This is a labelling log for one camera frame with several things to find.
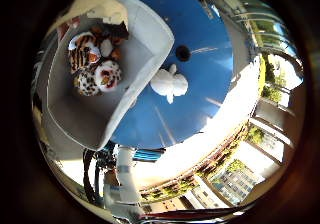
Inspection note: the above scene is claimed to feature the grey fabric storage bin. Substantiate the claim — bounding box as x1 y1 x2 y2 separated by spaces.
45 0 176 152

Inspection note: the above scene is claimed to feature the black round table hole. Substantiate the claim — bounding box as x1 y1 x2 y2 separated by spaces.
175 44 192 63

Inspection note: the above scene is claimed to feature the blue aluminium frame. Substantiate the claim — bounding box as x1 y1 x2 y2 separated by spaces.
133 147 166 163

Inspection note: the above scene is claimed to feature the striped tiger plush toy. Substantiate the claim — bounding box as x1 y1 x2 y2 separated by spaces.
67 23 130 75

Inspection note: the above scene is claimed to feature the white plush toy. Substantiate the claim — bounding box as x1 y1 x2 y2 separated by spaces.
149 63 190 105

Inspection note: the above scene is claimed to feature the black cable bundle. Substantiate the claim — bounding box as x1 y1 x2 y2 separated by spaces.
82 148 116 205

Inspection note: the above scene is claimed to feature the spotted leopard plush toy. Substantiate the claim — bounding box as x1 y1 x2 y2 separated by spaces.
73 59 123 97

